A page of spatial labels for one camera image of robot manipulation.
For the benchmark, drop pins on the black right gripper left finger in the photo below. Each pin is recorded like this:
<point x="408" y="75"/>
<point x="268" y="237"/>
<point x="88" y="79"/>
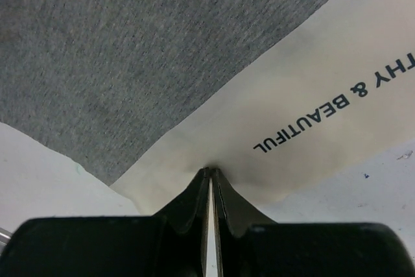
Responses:
<point x="171" y="242"/>

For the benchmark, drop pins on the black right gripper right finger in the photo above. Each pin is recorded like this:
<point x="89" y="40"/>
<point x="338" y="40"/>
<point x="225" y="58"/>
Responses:
<point x="248" y="243"/>

